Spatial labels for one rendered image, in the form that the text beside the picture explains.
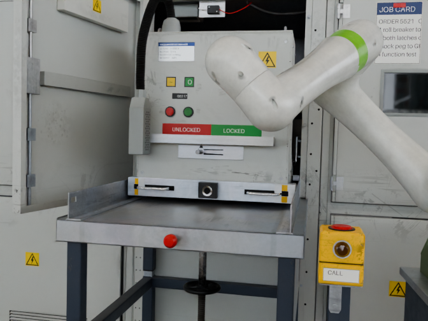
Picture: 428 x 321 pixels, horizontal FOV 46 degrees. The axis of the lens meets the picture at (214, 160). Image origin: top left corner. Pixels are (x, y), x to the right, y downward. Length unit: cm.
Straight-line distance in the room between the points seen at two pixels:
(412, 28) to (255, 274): 103
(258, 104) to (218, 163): 58
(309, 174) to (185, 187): 48
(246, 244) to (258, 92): 37
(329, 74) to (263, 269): 93
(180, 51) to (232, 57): 60
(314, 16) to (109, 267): 122
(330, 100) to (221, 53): 49
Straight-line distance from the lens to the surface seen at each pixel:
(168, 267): 198
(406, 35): 187
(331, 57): 123
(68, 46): 167
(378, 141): 143
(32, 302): 224
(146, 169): 165
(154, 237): 124
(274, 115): 103
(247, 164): 158
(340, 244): 94
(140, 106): 154
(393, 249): 188
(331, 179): 182
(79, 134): 169
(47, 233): 213
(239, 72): 105
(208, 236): 121
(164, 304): 203
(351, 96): 145
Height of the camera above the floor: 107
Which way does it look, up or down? 3 degrees down
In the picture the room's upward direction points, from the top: 2 degrees clockwise
